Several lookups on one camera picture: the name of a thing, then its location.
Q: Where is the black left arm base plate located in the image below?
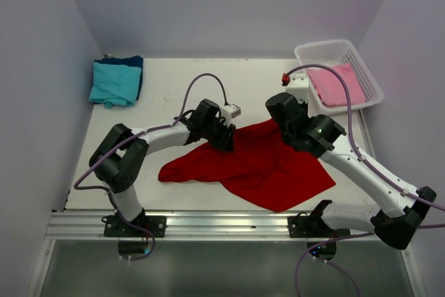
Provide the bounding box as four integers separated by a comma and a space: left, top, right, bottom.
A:
101, 215, 167, 238

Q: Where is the white plastic basket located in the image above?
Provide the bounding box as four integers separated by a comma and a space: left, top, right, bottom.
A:
294, 39, 384, 115

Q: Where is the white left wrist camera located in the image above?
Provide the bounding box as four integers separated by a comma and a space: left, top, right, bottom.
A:
220, 104, 241, 125

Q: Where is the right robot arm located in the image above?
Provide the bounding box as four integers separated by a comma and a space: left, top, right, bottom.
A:
265, 93, 437, 250

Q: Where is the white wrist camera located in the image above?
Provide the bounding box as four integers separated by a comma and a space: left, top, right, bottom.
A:
220, 104, 241, 125
282, 72, 310, 104

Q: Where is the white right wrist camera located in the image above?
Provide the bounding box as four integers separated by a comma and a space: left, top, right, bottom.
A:
282, 72, 310, 104

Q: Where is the aluminium mounting rail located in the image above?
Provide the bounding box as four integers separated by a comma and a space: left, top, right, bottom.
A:
44, 209, 411, 242

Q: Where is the red t-shirt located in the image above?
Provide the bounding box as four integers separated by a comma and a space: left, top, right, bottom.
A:
158, 120, 336, 212

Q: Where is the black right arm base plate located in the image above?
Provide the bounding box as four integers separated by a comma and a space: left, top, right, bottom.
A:
287, 200, 350, 238

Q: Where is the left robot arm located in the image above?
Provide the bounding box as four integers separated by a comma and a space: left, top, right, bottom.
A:
89, 99, 241, 225

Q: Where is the folded navy blue t-shirt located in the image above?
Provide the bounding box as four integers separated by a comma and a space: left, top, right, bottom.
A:
100, 55, 145, 102

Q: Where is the folded turquoise t-shirt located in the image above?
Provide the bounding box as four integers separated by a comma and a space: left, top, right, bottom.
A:
88, 62, 142, 109

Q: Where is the folded pink t-shirt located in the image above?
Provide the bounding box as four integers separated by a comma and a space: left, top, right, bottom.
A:
307, 63, 366, 108

